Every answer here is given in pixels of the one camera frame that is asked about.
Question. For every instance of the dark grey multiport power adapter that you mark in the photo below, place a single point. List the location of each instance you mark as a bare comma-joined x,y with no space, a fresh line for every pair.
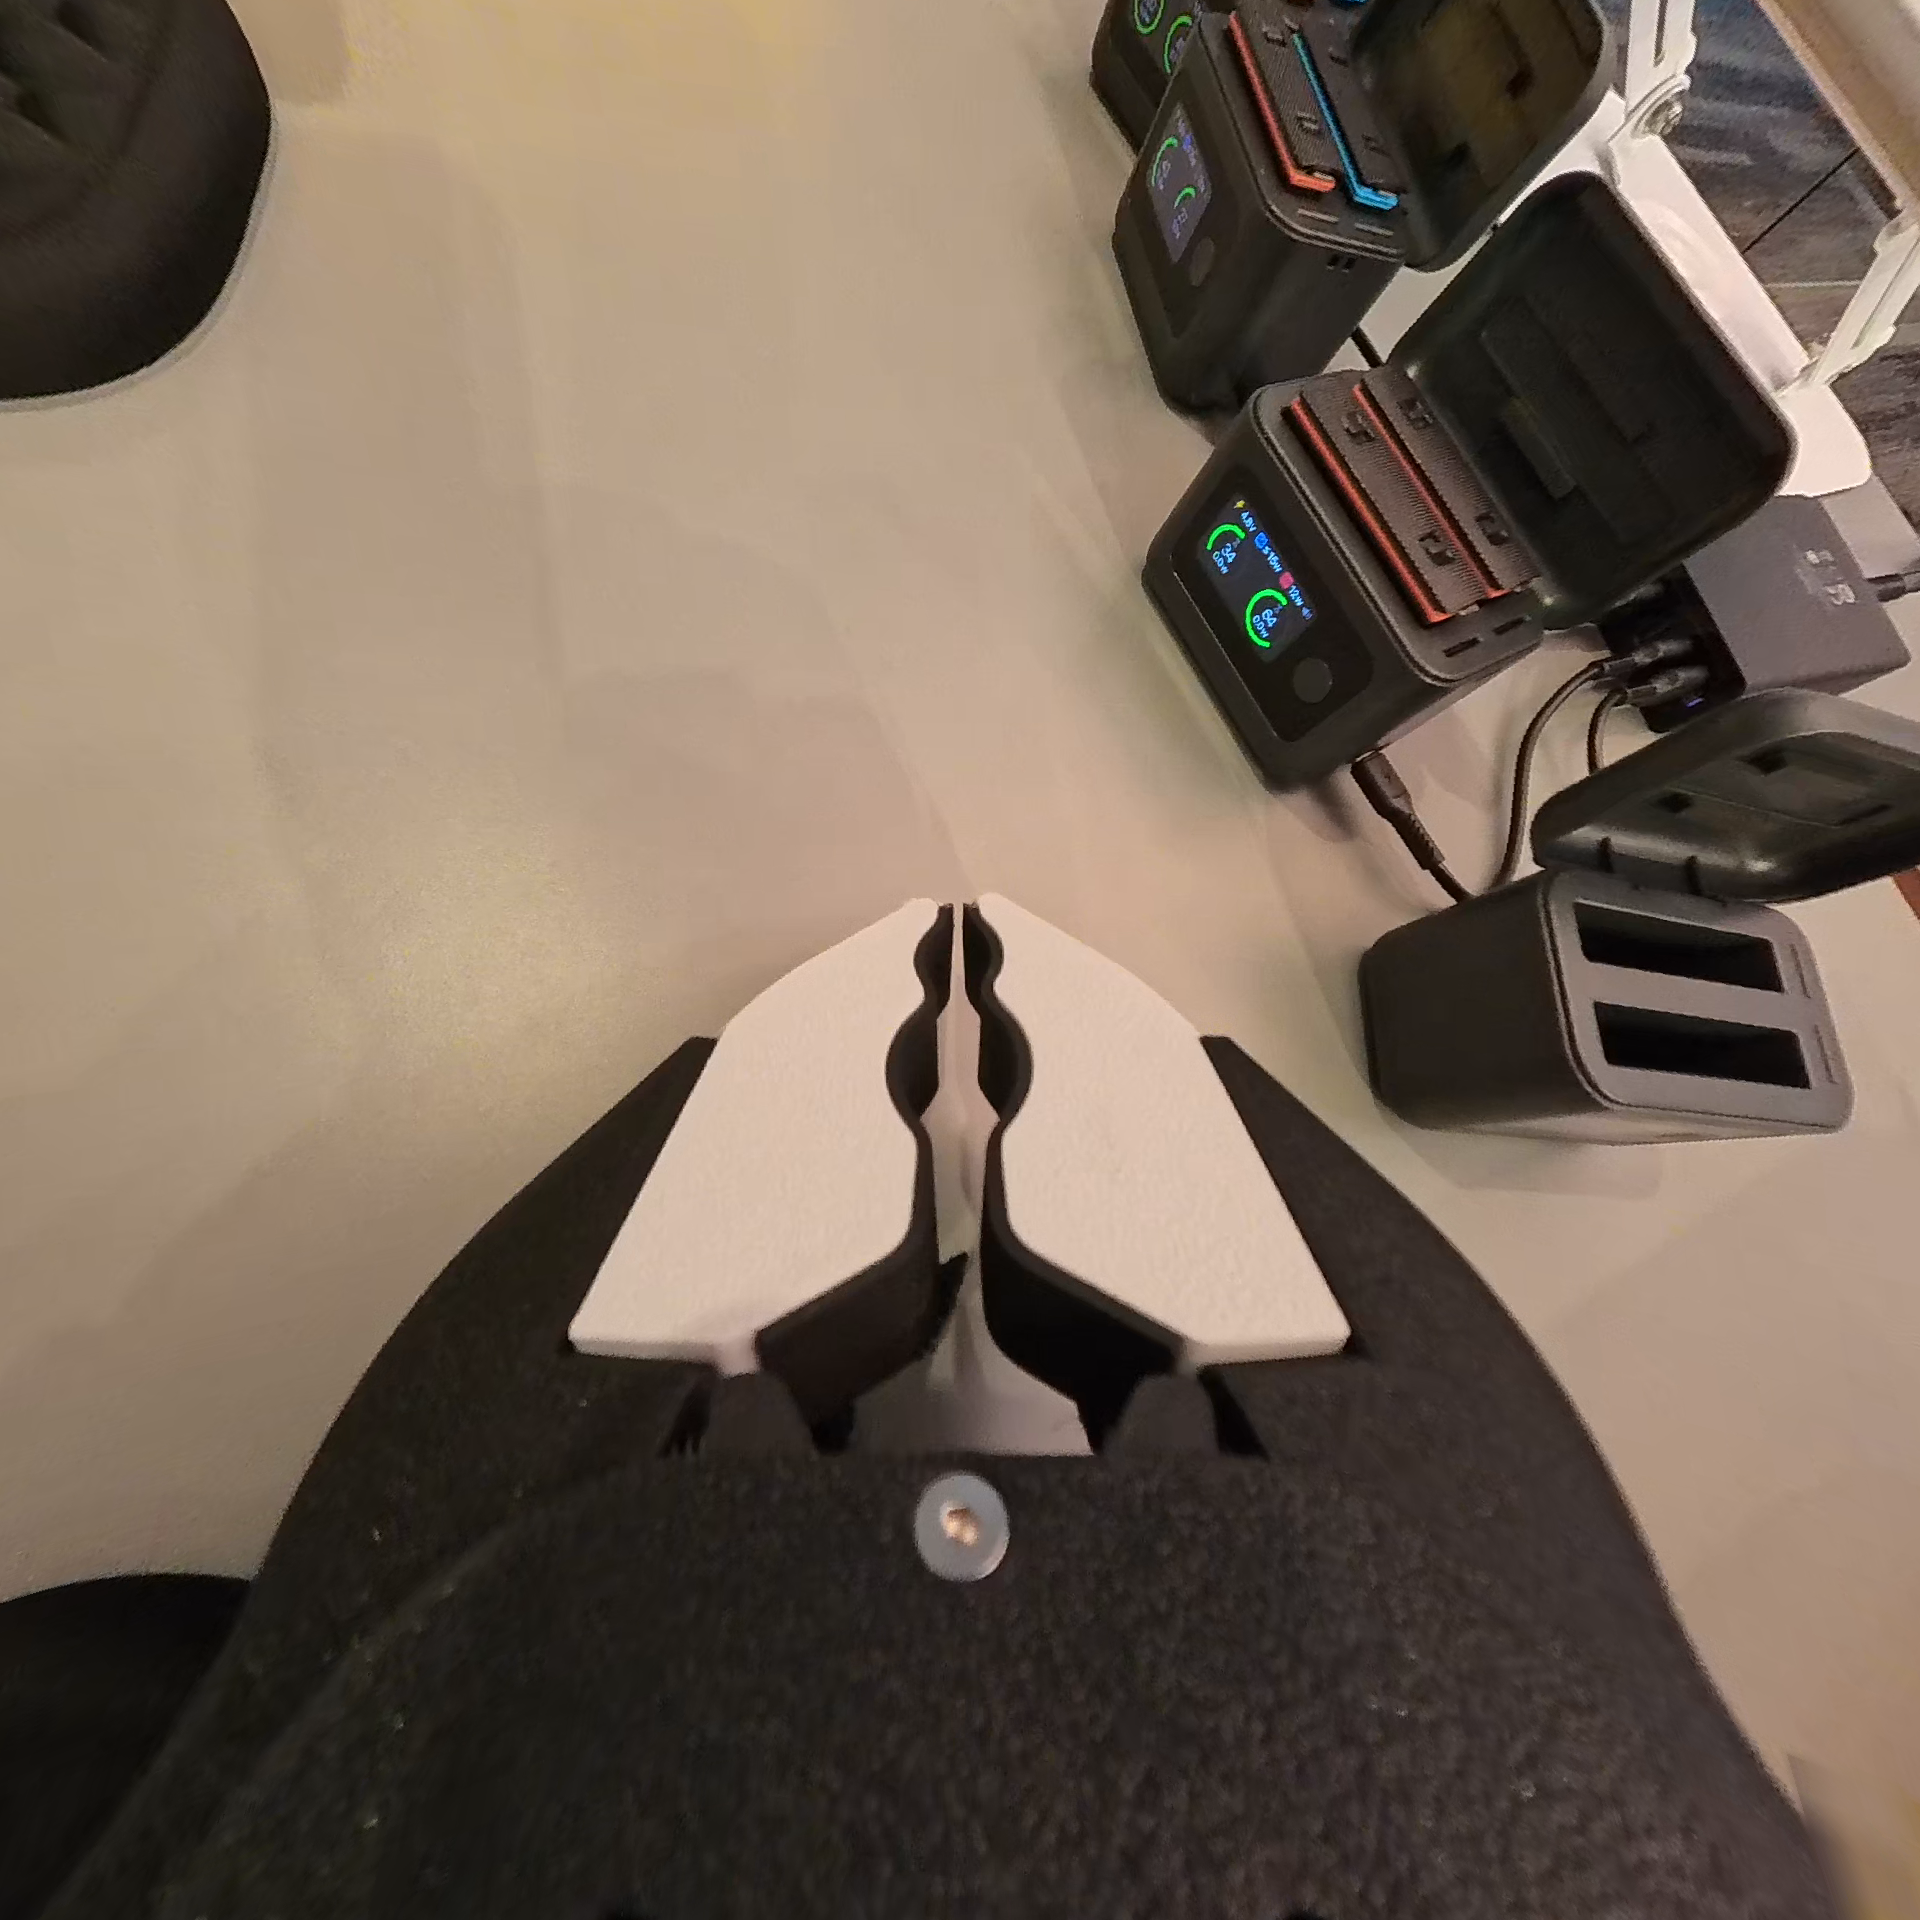
1799,616

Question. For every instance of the black battery blue trim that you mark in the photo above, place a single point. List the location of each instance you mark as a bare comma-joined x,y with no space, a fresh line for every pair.
1358,128

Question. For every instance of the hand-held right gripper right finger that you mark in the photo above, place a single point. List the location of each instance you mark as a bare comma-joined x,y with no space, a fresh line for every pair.
1172,1185

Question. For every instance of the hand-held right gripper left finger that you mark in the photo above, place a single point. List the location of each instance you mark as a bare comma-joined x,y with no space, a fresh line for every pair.
750,1172

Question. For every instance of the dark grey battery charging case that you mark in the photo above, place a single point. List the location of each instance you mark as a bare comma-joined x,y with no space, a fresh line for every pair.
1118,61
1470,1021
1395,705
1276,317

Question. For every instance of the white folding stand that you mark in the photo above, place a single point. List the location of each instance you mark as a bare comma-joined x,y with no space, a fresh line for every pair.
1641,135

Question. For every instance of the black battery orange trim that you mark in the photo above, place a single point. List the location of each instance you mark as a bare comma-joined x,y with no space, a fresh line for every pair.
1388,518
1276,107
1478,481

